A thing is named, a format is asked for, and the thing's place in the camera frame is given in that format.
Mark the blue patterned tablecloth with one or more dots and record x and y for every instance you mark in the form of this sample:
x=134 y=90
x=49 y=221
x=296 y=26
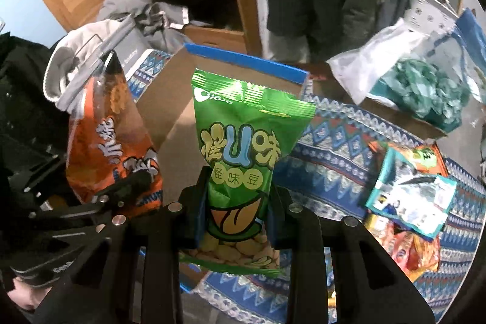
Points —
x=331 y=169

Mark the blue-rimmed cardboard box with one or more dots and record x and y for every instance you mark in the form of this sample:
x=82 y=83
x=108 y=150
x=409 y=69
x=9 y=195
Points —
x=222 y=122

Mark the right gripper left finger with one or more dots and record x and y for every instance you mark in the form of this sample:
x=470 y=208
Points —
x=184 y=228

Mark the yellow long cracker pack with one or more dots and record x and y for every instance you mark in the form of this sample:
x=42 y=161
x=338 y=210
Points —
x=377 y=225

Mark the teal crumpled fabric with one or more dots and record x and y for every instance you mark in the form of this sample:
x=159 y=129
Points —
x=424 y=91

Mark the orange green rice-cracker bag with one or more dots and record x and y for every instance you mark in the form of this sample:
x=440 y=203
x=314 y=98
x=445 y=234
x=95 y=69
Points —
x=426 y=158

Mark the person's left hand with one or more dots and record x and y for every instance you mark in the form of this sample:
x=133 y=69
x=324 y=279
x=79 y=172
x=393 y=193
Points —
x=25 y=296

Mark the french-fry snack bag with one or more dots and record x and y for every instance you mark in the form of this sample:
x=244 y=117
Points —
x=414 y=255

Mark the white plastic bag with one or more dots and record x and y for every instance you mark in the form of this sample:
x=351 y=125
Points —
x=358 y=70

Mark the blue plastic bag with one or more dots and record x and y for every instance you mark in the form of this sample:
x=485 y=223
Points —
x=471 y=38

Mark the grey clothes pile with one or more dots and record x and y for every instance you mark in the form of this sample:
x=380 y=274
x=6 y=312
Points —
x=161 y=23

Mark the grey fabric laundry basket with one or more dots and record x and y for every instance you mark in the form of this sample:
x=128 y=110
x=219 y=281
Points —
x=80 y=52

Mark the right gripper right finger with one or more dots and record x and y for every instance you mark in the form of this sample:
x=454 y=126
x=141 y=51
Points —
x=291 y=226

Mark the orange snack bag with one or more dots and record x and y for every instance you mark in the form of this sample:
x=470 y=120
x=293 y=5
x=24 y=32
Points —
x=108 y=141

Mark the teal white snack bag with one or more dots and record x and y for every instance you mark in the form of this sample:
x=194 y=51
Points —
x=414 y=200

